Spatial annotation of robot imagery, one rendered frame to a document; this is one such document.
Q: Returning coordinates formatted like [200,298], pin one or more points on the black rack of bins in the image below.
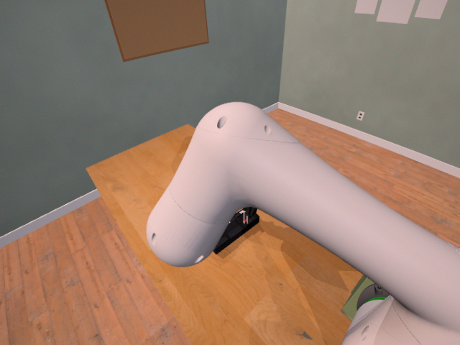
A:
[235,229]

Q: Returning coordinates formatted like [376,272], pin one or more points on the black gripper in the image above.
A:
[248,213]

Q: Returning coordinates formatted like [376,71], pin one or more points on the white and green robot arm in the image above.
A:
[239,157]

